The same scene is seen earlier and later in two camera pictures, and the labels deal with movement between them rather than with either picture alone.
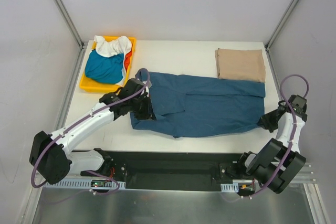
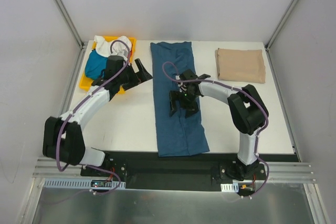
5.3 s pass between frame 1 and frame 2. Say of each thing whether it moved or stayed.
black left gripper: moved
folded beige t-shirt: stayed
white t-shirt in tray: stayed
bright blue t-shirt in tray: stayed
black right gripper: moved
